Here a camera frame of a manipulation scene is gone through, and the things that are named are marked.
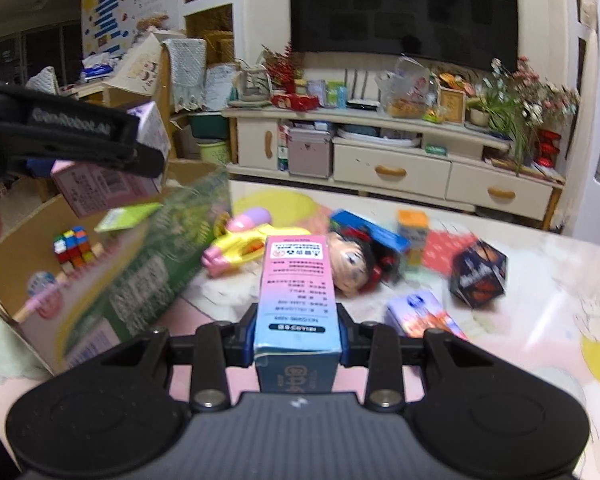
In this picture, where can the pink storage box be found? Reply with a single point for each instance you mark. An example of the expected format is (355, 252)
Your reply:
(310, 152)

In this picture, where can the wooden picture frame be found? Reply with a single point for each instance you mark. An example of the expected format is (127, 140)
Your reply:
(453, 106)

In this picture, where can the wall poster with blue strips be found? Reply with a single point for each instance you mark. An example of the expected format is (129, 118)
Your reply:
(125, 5)

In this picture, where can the yellow toy with purple capsule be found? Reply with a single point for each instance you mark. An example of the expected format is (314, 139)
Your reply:
(240, 245)

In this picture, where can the dark green container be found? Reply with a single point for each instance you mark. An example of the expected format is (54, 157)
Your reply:
(209, 125)

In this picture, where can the small green soap box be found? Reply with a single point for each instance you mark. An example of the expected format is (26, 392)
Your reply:
(435, 149)

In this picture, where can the pink and blue box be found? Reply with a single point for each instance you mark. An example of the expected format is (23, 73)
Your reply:
(295, 285)

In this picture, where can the wooden chair with lace cover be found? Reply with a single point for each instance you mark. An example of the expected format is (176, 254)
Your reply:
(185, 72)

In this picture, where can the black television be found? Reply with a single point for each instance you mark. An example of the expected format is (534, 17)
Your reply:
(405, 10)

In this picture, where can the colourful puzzle cube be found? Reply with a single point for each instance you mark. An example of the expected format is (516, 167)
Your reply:
(75, 247)

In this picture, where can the red berry branches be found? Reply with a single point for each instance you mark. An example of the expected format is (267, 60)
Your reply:
(282, 67)

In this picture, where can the white tray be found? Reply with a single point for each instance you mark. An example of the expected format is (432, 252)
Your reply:
(380, 137)

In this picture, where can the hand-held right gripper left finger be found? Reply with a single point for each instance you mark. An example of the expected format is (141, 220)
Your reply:
(250, 340)

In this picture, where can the cream television cabinet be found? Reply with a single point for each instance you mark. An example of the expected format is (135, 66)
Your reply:
(390, 170)

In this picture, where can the light green trash bin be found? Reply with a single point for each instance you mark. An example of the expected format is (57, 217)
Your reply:
(212, 152)

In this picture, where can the white paper sheet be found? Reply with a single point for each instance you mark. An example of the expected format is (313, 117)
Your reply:
(220, 85)

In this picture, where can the small blue cartoon box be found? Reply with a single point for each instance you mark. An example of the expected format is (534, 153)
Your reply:
(420, 316)

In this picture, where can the green printed cardboard carton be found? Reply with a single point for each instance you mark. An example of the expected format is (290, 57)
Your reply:
(145, 270)

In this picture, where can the flat red box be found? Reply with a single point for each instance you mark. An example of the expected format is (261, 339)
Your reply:
(295, 102)

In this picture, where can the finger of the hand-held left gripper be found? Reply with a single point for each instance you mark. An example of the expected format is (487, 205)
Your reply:
(80, 119)
(130, 162)

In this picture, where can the cream paper bag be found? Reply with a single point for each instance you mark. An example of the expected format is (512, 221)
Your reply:
(140, 65)

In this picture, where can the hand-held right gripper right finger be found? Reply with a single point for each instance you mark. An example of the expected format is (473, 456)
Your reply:
(345, 345)

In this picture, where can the small green drink carton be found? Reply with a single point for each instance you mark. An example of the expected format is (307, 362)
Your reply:
(336, 94)

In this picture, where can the red packet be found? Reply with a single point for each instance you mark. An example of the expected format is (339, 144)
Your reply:
(445, 255)

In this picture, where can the large pink barcode box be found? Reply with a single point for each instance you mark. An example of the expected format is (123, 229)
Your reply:
(105, 192)

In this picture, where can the orange topped box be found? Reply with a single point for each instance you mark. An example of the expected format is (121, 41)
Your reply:
(412, 237)

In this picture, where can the red vase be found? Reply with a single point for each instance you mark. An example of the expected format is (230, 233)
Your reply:
(548, 149)

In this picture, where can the clear dome toy blue base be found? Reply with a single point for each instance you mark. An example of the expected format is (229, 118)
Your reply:
(42, 284)

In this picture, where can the dark polyhedron box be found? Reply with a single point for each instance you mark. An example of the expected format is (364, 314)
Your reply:
(480, 275)

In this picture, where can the black router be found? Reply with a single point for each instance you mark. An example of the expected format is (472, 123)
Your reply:
(362, 104)

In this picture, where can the black-haired doll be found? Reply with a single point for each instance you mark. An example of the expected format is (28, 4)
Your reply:
(352, 262)

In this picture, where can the glass kettle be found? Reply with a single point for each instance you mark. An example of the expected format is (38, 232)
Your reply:
(254, 85)

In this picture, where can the clear plastic bag of snacks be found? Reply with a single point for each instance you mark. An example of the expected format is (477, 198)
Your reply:
(407, 90)

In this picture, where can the pink artificial flowers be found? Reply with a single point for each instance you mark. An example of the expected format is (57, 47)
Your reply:
(540, 92)

